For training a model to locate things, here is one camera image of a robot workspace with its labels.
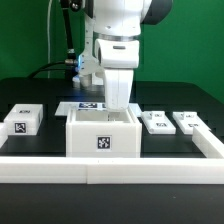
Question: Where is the white tag sheet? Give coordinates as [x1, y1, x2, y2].
[55, 102, 142, 117]

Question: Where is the black hose cable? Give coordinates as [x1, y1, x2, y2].
[27, 0, 80, 80]

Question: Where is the white cabinet body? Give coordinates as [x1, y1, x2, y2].
[66, 108, 142, 158]

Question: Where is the white cable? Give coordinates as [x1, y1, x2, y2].
[46, 0, 54, 79]

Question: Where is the white cabinet top block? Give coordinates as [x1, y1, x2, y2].
[4, 104, 43, 135]

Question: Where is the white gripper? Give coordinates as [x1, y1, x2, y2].
[103, 69, 134, 112]

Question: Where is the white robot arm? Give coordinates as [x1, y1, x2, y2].
[59, 0, 173, 112]

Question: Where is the white cabinet door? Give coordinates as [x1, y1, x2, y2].
[141, 111, 176, 134]
[172, 111, 209, 135]

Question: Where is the white U-shaped fence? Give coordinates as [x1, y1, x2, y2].
[0, 127, 224, 184]

